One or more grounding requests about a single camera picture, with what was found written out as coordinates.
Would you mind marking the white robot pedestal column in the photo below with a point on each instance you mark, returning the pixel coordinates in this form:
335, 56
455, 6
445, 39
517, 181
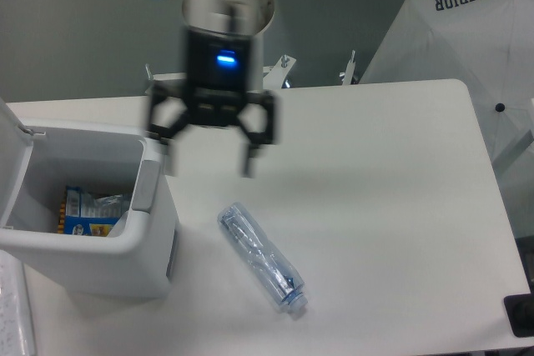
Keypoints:
257, 63

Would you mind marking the blue snack package trash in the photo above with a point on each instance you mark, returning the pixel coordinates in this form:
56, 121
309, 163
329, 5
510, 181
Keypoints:
91, 214

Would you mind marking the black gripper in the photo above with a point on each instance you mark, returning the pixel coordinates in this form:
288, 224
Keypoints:
215, 95

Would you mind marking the white open trash can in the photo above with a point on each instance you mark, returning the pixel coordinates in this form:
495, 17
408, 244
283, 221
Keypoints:
40, 159

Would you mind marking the white Superior umbrella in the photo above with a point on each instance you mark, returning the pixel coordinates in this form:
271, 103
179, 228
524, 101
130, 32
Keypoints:
486, 44

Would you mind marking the clear crushed plastic bottle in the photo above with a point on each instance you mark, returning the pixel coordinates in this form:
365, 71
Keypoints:
274, 271

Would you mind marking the black device at edge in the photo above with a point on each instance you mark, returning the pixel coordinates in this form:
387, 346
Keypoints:
519, 310

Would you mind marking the white metal base frame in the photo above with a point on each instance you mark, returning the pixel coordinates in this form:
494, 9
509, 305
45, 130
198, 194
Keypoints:
277, 76

